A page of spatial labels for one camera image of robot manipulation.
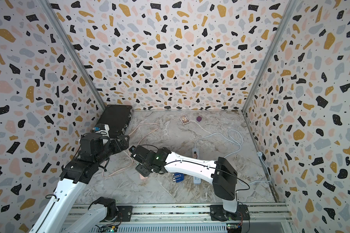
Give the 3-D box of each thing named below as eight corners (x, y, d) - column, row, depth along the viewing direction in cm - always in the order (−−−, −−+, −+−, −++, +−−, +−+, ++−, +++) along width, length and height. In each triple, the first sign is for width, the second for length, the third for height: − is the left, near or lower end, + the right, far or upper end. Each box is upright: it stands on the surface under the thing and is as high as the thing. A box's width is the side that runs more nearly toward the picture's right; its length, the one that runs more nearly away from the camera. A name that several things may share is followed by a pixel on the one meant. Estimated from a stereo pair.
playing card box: (183, 124, 115) (183, 122, 114) (179, 118, 120) (178, 116, 118) (189, 122, 117) (189, 120, 115) (184, 116, 122) (185, 113, 120)
